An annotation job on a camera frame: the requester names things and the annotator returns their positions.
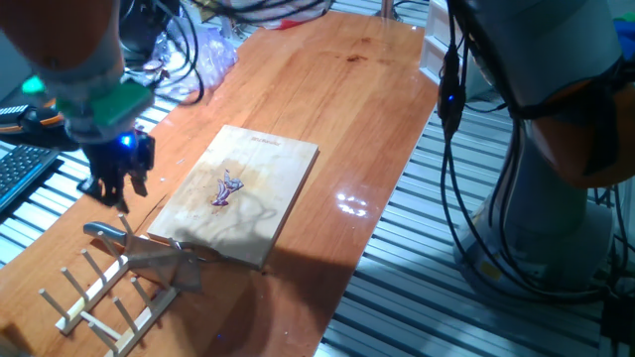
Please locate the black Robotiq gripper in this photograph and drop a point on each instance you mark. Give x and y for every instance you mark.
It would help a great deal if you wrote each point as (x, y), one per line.
(111, 158)

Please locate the steel cleaver knife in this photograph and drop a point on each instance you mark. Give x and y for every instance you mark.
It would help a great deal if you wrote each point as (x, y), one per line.
(164, 263)

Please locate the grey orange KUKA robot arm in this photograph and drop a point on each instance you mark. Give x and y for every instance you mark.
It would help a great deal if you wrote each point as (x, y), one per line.
(546, 49)

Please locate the red onion wedge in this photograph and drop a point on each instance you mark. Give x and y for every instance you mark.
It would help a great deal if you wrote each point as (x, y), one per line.
(225, 191)

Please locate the black computer keyboard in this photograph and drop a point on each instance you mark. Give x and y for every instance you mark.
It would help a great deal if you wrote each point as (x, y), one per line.
(20, 171)

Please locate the wooden peg dish rack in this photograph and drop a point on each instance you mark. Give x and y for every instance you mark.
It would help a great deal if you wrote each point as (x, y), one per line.
(94, 292)

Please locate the orange black teach pendant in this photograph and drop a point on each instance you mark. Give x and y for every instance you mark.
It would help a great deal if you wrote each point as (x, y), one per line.
(25, 121)

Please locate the wooden cutting board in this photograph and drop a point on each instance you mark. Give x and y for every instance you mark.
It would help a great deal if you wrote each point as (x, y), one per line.
(258, 198)

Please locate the clear plastic bag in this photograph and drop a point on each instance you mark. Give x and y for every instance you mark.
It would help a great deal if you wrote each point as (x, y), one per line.
(213, 54)

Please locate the black filament spool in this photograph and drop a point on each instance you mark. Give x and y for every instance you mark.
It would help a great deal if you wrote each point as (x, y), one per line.
(144, 25)

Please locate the white shopping bag red print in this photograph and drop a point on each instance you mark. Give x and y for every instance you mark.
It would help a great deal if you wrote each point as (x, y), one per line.
(297, 15)

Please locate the white plastic drawer box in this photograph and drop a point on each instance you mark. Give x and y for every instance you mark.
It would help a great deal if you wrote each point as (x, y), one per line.
(434, 49)

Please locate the blue plastic bag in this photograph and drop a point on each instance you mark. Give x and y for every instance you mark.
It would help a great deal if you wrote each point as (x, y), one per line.
(626, 30)

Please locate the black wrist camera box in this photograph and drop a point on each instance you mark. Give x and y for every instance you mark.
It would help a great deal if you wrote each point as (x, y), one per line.
(146, 151)

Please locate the green gripper mount plate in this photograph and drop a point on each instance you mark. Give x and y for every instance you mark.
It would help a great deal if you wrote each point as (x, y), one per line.
(119, 106)

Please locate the aluminium frame post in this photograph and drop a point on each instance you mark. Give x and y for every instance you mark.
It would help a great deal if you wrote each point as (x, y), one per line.
(388, 9)

